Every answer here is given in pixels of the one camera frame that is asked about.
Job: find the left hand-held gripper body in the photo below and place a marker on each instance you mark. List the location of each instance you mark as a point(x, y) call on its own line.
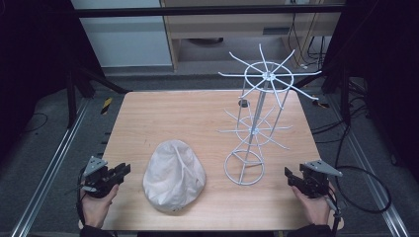
point(99, 179)

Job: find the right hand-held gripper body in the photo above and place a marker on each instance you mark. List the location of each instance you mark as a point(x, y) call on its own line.
point(315, 179)

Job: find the person's right hand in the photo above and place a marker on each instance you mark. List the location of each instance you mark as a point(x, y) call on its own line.
point(313, 207)

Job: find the person's left hand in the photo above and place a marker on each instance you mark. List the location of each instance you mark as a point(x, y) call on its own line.
point(96, 207)

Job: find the white cloth hat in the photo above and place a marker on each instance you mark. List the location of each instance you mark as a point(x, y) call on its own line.
point(174, 176)

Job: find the yellow black striped tape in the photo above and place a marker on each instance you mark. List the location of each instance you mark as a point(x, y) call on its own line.
point(106, 105)

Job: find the black round table grommet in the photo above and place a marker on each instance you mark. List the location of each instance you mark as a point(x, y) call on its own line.
point(243, 103)

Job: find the black metal stand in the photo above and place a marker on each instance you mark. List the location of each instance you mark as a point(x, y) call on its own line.
point(339, 89)
point(74, 95)

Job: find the white cabinet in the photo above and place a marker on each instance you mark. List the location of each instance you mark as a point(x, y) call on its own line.
point(122, 36)

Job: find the light wooden desk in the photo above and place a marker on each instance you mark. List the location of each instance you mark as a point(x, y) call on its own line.
point(230, 26)

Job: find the aluminium floor rail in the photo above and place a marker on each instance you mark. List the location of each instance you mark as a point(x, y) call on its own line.
point(46, 171)
point(365, 164)

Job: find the black horizontal frame bar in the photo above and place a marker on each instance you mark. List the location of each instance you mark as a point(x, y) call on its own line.
point(207, 11)

